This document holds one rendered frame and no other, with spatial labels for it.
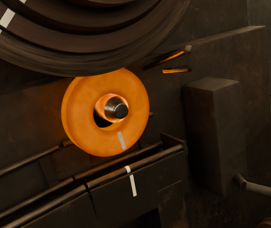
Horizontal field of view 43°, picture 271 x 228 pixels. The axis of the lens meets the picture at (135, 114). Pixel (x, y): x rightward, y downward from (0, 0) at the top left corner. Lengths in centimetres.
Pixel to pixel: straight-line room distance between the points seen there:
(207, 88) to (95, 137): 24
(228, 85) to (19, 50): 39
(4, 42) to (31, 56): 4
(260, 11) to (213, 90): 256
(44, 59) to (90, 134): 15
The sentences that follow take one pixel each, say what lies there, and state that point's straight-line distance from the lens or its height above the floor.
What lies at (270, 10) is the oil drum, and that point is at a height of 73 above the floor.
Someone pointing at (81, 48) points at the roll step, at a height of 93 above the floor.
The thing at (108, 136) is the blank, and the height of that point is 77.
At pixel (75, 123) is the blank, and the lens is 55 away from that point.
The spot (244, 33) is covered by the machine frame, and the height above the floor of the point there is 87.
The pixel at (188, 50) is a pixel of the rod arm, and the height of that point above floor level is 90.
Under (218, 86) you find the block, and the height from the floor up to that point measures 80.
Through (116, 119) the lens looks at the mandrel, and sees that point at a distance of 55.
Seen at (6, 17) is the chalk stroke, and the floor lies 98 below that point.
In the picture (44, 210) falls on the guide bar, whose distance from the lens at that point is 56.
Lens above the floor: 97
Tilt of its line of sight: 18 degrees down
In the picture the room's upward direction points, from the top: 10 degrees counter-clockwise
